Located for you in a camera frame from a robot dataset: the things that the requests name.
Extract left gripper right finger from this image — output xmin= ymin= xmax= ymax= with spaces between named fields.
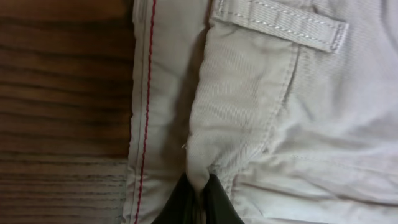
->
xmin=203 ymin=174 xmax=244 ymax=224

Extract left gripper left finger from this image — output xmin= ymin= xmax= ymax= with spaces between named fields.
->
xmin=152 ymin=174 xmax=196 ymax=224

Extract beige cotton shorts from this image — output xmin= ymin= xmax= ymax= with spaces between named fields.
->
xmin=121 ymin=0 xmax=397 ymax=223

